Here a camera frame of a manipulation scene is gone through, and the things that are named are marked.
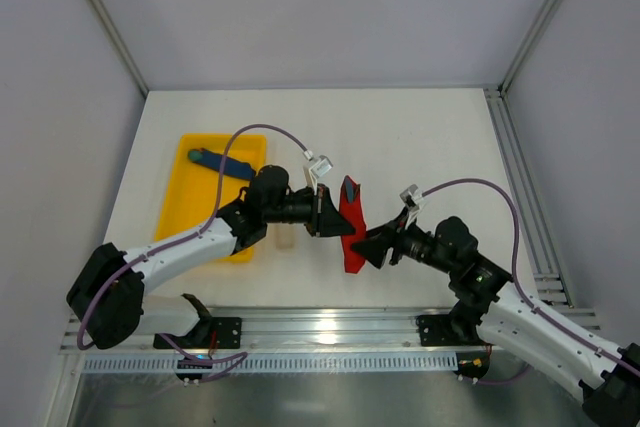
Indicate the red paper napkin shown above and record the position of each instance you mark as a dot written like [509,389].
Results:
[352,262]

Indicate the right aluminium frame post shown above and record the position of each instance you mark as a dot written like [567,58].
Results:
[541,21]

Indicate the aluminium front rail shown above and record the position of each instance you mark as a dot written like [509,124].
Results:
[265,329]

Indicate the left controller board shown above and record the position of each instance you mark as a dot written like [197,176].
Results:
[193,369]

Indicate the aluminium frame post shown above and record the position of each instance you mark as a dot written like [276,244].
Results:
[541,21]
[115,39]

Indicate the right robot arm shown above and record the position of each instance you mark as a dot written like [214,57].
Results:
[603,376]

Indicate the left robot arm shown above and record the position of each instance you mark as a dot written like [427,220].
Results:
[108,295]

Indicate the blue pouch in tray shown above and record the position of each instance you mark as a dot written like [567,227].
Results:
[226,165]

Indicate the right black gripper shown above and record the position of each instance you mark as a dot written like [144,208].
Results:
[396,240]

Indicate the right aluminium side rail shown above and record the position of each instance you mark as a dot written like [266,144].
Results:
[544,258]

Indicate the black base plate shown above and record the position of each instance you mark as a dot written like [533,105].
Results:
[440,330]
[213,332]

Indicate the left aluminium frame post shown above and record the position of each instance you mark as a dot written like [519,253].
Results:
[115,39]

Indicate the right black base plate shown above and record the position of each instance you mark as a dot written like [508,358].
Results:
[440,330]

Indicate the right controller board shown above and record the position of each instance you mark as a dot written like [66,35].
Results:
[472,364]

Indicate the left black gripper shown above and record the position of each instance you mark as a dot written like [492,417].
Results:
[319,212]

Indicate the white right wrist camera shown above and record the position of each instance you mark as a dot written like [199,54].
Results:
[414,201]

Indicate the yellow plastic tray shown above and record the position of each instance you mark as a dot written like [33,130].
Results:
[192,189]

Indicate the controller board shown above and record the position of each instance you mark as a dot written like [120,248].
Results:
[193,369]
[472,364]

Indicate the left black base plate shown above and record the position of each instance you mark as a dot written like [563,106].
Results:
[213,332]

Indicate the slotted cable duct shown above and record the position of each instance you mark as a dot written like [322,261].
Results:
[282,363]

